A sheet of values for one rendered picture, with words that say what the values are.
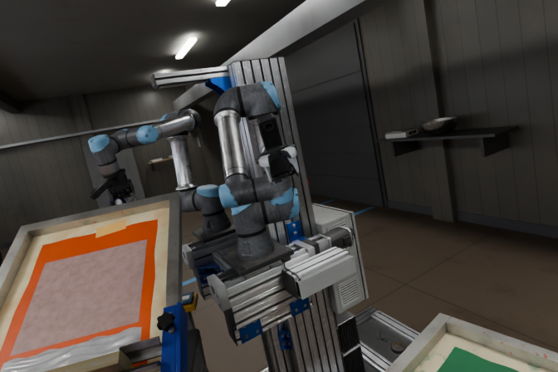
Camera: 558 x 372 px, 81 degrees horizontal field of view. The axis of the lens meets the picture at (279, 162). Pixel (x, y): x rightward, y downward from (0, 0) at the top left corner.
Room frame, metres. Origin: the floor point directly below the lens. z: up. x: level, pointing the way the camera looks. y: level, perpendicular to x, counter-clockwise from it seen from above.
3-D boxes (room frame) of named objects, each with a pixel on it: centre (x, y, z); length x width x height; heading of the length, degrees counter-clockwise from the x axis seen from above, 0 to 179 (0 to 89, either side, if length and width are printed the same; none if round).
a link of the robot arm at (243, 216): (1.25, 0.15, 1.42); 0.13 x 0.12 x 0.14; 93
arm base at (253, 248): (1.25, 0.16, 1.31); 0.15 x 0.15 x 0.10
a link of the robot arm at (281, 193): (1.00, 0.03, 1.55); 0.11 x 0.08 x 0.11; 93
